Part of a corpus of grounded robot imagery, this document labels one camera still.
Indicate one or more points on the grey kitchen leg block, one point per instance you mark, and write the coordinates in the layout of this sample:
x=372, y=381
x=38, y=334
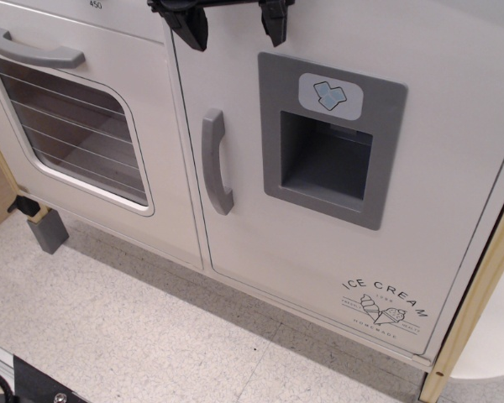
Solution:
x=50, y=232

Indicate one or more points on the black clamp bracket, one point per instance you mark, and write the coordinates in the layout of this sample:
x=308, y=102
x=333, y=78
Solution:
x=25, y=205

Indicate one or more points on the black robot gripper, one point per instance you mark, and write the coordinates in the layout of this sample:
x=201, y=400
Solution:
x=187, y=19

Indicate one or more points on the grey ice dispenser panel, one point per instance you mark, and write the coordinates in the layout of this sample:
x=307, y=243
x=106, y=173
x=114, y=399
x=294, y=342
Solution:
x=329, y=137

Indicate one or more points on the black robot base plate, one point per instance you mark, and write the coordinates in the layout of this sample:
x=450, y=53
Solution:
x=32, y=385

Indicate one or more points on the white toy oven door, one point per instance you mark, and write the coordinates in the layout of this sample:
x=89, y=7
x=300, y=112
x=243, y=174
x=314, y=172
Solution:
x=100, y=141

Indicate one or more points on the grey oven door handle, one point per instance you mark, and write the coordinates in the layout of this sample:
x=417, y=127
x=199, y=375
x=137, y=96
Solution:
x=61, y=57

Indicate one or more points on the light wooden side post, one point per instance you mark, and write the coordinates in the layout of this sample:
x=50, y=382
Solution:
x=487, y=275

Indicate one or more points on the white toy fridge door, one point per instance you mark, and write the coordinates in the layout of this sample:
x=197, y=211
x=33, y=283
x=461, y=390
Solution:
x=395, y=289

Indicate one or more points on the grey fridge door handle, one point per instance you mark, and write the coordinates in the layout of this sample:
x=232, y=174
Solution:
x=213, y=130

